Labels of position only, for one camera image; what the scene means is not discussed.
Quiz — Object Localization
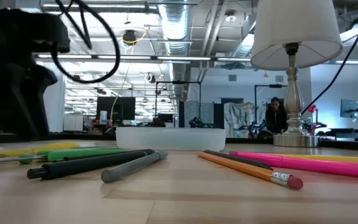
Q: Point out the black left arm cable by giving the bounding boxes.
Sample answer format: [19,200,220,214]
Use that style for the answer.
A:
[50,0,121,84]

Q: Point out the yellow highlighter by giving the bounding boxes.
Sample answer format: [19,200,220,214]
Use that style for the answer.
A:
[0,142,80,158]
[272,153,358,166]

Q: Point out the black computer monitor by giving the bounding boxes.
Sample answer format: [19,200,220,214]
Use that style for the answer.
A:
[96,96,136,125]

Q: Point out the white cabinet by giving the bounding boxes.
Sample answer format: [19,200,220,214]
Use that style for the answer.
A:
[63,113,84,132]

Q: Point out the orange pencil with eraser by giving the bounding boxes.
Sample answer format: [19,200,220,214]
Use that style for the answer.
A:
[196,151,304,191]

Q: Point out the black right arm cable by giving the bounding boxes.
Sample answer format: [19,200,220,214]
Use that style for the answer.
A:
[301,0,358,116]

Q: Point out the slim black pen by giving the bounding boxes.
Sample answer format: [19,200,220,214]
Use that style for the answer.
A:
[203,149,273,171]

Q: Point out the pink highlighter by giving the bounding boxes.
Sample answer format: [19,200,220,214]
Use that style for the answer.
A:
[229,151,358,180]

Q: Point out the monitor on arm mount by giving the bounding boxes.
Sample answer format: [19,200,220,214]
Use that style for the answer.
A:
[340,98,358,119]

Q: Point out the black ceiling device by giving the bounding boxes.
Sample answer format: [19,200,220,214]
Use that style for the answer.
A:
[121,27,149,46]

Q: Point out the person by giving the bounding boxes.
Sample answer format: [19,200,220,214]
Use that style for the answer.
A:
[265,96,289,135]

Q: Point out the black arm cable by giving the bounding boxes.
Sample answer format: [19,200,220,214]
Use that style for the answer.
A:
[50,0,121,84]
[301,0,358,116]

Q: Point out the grey pen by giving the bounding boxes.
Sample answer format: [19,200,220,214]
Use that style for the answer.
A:
[100,150,170,184]

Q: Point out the white shade silver table lamp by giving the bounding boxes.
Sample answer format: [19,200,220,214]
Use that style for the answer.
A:
[249,0,344,148]

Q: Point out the patterned cloth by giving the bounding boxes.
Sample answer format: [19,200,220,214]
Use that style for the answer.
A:
[224,101,262,138]

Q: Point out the clear plastic supply box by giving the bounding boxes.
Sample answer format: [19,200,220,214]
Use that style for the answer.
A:
[115,126,226,152]

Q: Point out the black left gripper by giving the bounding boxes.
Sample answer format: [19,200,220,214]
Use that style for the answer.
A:
[0,7,71,140]

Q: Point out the green highlighter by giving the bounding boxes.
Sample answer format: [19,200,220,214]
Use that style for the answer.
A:
[47,148,127,162]

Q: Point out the black aluminium table frame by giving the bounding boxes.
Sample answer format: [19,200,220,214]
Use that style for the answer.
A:
[0,132,358,153]

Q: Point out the red desk lamp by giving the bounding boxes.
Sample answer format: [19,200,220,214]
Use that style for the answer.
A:
[306,104,328,133]

